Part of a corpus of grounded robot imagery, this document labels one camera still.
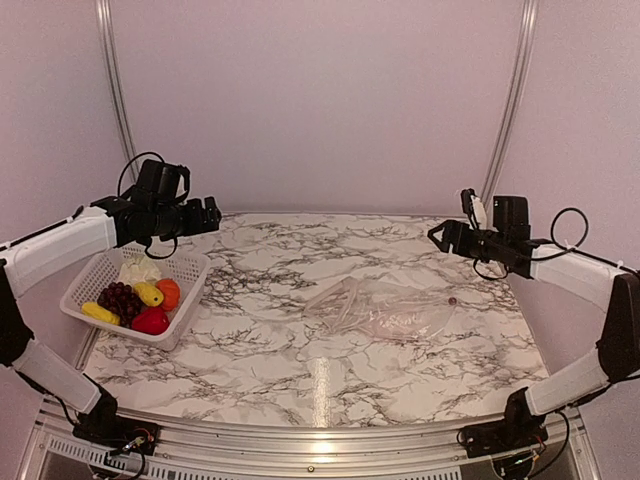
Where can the purple fake grapes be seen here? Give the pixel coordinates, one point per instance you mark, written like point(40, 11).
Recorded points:
point(121, 300)

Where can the peach fake fruit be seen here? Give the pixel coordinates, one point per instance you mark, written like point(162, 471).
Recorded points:
point(149, 294)

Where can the aluminium front rail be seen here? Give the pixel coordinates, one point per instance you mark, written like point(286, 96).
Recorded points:
point(193, 449)

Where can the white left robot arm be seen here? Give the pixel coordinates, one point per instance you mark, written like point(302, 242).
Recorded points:
point(156, 206)

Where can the clear zip top bag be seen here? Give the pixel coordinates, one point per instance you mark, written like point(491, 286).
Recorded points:
point(380, 310)

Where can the orange fake carrot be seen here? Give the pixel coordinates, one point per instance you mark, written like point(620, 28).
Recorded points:
point(171, 294)

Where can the white perforated plastic basket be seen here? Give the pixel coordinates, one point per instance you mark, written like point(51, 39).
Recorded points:
point(189, 270)

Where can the left aluminium corner post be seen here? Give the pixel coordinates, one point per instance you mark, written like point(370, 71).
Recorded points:
point(108, 45)

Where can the right aluminium corner post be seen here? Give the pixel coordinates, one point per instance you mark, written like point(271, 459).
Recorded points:
point(514, 97)

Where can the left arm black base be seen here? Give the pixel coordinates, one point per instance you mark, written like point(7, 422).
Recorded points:
point(103, 425)

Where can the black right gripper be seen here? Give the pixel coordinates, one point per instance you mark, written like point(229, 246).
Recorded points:
point(451, 227)

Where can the aluminium corner post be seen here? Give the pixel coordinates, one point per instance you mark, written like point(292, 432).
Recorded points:
point(514, 97)
point(108, 45)

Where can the yellow fake lemon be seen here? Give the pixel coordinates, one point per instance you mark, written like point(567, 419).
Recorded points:
point(97, 312)

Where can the red fake pepper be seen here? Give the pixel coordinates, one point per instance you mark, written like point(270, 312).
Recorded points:
point(153, 321)

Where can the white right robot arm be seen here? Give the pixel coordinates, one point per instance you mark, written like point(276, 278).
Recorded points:
point(610, 286)

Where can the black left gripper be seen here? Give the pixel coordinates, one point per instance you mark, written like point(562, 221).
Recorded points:
point(197, 225)

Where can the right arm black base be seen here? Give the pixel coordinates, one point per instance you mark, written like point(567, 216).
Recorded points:
point(518, 428)

